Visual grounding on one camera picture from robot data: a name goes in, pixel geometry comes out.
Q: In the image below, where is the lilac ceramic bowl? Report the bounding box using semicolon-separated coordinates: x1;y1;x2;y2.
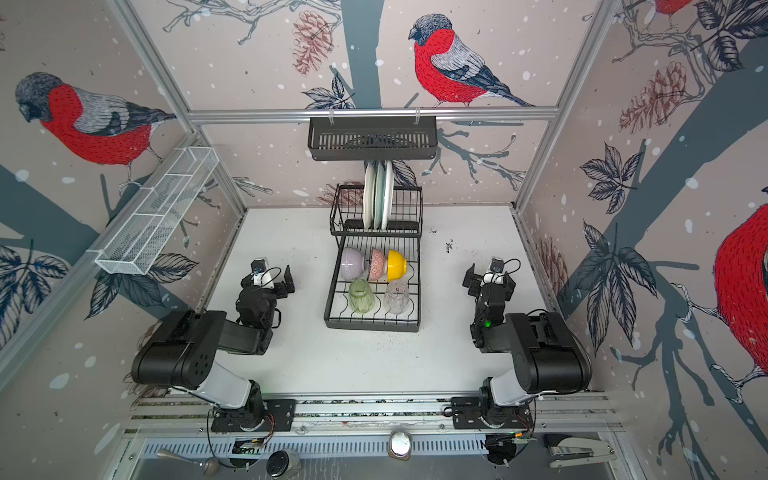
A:
340;247;365;281

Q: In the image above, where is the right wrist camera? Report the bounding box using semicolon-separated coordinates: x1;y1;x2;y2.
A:
483;257;506;285

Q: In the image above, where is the grey stapler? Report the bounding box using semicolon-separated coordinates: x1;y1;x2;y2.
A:
543;434;617;469

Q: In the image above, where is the white wire mesh shelf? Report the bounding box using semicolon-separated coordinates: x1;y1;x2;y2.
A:
95;146;219;275

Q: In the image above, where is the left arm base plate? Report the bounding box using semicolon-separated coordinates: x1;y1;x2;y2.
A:
210;399;297;434

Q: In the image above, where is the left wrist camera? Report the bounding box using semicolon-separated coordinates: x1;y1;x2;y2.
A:
250;258;268;286

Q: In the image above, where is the clear glass tumbler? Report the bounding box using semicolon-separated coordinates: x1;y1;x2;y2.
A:
384;279;409;315

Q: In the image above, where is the black hanging wall basket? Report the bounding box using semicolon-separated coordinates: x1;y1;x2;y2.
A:
307;116;438;161

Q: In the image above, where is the pink floral pattern bowl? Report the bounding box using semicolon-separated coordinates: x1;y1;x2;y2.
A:
368;248;388;282

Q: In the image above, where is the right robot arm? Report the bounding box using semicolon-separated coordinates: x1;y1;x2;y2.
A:
462;258;592;427

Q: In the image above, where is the white plate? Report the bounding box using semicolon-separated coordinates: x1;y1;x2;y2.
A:
363;163;376;230
381;161;395;231

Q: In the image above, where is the horizontal aluminium frame bar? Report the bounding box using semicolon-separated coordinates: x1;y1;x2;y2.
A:
187;106;560;125

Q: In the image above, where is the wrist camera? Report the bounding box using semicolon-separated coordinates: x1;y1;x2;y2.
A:
483;257;506;285
250;258;268;286

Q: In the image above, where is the black two-tier dish rack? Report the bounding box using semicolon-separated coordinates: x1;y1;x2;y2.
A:
323;185;423;333

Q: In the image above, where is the green glass tumbler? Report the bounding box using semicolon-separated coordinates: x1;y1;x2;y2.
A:
348;278;376;314

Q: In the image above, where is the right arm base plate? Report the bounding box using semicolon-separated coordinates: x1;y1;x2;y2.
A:
442;396;534;431

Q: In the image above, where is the white plate left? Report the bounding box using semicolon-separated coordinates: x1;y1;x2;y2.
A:
363;163;376;230

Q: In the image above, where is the white plate right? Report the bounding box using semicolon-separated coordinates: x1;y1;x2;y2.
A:
381;161;395;231

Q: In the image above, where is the aluminium mounting rail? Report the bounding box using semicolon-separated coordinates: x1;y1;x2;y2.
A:
120;392;625;438

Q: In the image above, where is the yellow ceramic bowl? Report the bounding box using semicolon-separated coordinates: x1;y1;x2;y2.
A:
387;250;408;282

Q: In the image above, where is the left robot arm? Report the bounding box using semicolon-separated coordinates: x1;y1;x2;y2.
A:
130;258;295;432

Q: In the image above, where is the pale green plate middle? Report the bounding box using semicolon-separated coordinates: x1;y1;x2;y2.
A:
373;161;386;229

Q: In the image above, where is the round metal can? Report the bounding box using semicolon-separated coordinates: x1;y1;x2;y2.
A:
266;449;302;480

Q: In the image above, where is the small metal cup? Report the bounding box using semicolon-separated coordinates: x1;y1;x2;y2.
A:
387;430;413;461

